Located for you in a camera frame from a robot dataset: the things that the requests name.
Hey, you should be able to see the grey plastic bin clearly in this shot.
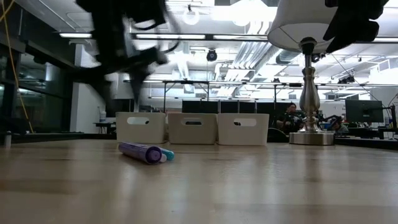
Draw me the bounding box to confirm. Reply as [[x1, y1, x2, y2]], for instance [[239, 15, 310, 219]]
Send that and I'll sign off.
[[167, 112, 218, 146]]

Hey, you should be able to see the person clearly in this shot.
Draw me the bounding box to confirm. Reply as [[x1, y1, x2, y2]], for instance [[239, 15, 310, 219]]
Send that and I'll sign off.
[[329, 115, 349, 134], [275, 102, 304, 135]]

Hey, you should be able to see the black monitor on arm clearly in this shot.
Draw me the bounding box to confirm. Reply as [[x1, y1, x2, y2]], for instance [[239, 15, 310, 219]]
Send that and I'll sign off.
[[345, 99, 385, 123]]

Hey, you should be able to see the teal capped thin marker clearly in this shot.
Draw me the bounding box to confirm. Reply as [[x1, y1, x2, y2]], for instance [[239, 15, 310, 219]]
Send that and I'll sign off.
[[157, 146, 175, 162]]

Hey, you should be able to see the silver table lamp white shade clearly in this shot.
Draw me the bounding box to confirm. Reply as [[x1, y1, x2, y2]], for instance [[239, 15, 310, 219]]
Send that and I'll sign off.
[[267, 0, 356, 146]]

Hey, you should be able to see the dark office monitor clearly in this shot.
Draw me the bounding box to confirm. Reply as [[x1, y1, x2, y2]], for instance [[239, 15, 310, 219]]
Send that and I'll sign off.
[[182, 100, 220, 114], [220, 100, 239, 114]]

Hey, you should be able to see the purple highlighter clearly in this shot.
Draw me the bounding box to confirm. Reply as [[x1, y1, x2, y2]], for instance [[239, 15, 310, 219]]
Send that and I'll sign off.
[[118, 141, 163, 165]]

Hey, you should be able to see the dark office desk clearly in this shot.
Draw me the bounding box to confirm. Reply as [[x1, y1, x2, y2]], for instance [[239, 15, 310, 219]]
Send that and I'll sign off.
[[93, 121, 118, 134]]

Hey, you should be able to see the long ceiling light strip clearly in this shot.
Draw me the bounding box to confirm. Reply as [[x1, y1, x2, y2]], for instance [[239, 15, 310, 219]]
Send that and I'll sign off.
[[58, 32, 268, 40]]

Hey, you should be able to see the black left camera cable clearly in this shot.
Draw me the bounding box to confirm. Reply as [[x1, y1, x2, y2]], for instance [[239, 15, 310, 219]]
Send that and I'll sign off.
[[133, 9, 183, 54]]

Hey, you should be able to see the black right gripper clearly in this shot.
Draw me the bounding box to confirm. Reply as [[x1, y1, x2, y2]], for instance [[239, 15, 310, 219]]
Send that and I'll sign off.
[[323, 0, 389, 54]]

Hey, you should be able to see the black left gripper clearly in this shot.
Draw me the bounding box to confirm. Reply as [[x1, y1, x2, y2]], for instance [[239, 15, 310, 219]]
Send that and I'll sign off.
[[76, 40, 170, 112]]

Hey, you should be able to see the black metal gantry frame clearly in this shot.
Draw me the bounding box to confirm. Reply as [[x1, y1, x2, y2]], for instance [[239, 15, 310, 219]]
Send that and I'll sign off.
[[123, 79, 211, 113]]

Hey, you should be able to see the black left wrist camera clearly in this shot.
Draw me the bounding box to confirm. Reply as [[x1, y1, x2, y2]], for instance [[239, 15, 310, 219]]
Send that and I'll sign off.
[[124, 0, 169, 30]]

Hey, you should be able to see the yellow cable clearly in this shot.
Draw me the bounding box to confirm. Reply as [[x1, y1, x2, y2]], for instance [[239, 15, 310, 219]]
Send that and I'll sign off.
[[0, 0, 35, 134]]

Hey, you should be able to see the black computer monitor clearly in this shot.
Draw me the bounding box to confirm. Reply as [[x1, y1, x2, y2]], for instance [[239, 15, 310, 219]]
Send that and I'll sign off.
[[113, 98, 135, 118]]

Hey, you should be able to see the white plastic bin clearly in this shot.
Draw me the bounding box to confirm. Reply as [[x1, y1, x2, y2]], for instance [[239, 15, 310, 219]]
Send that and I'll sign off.
[[216, 113, 271, 146], [114, 111, 167, 144]]

